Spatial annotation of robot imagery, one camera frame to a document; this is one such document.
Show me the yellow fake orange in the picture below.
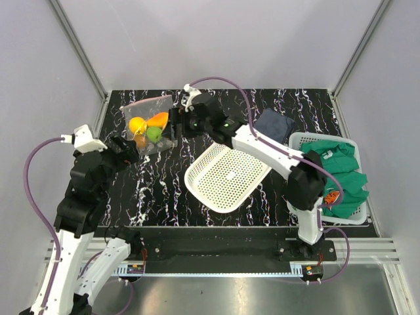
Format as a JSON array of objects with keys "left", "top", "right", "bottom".
[{"left": 129, "top": 117, "right": 147, "bottom": 135}]

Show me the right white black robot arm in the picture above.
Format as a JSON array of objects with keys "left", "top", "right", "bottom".
[{"left": 168, "top": 93, "right": 327, "bottom": 260}]

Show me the orange fake mango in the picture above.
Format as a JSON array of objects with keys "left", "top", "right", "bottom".
[{"left": 146, "top": 112, "right": 169, "bottom": 129}]

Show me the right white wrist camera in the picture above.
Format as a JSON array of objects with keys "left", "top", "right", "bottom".
[{"left": 183, "top": 84, "right": 201, "bottom": 112}]

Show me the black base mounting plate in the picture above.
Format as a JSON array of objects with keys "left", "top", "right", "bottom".
[{"left": 144, "top": 237, "right": 337, "bottom": 263}]

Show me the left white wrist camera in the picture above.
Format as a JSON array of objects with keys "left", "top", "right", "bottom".
[{"left": 61, "top": 124, "right": 108, "bottom": 154}]

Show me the clear zip top bag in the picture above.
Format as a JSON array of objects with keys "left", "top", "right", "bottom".
[{"left": 120, "top": 95, "right": 178, "bottom": 156}]

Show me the green fake lime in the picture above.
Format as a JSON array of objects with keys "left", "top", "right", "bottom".
[{"left": 146, "top": 126, "right": 163, "bottom": 143}]

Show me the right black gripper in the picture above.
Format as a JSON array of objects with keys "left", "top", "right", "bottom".
[{"left": 161, "top": 107, "right": 211, "bottom": 141}]

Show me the white perforated tray basket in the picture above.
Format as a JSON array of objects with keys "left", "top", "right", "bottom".
[{"left": 184, "top": 142, "right": 271, "bottom": 214}]

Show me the small orange fake tangerine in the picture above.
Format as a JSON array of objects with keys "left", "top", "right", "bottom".
[{"left": 133, "top": 135, "right": 148, "bottom": 150}]

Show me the white laundry basket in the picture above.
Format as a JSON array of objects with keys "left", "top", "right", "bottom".
[{"left": 286, "top": 132, "right": 368, "bottom": 226}]

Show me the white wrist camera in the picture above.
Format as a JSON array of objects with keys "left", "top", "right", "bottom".
[
  {"left": 183, "top": 84, "right": 201, "bottom": 112},
  {"left": 61, "top": 124, "right": 108, "bottom": 154}
]

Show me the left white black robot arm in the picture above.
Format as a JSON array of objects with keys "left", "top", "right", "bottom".
[{"left": 22, "top": 136, "right": 143, "bottom": 314}]

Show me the folded navy blue cloth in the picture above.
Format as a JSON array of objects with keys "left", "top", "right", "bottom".
[{"left": 253, "top": 108, "right": 295, "bottom": 144}]

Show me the green cloth garment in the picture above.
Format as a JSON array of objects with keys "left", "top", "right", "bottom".
[{"left": 300, "top": 140, "right": 369, "bottom": 219}]

